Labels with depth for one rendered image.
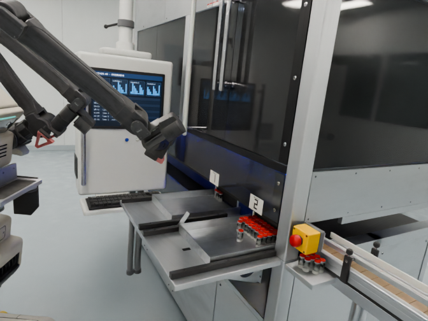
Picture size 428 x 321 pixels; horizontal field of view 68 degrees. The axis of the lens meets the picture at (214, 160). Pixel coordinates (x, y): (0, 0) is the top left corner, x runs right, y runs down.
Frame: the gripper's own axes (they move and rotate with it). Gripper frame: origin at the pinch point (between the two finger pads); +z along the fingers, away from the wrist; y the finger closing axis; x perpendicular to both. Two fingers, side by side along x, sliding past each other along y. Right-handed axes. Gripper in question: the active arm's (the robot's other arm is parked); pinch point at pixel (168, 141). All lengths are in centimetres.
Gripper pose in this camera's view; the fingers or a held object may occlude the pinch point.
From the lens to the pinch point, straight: 112.9
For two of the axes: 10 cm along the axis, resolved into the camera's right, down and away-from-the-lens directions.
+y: -5.0, 8.6, 1.1
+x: 8.6, 5.1, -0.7
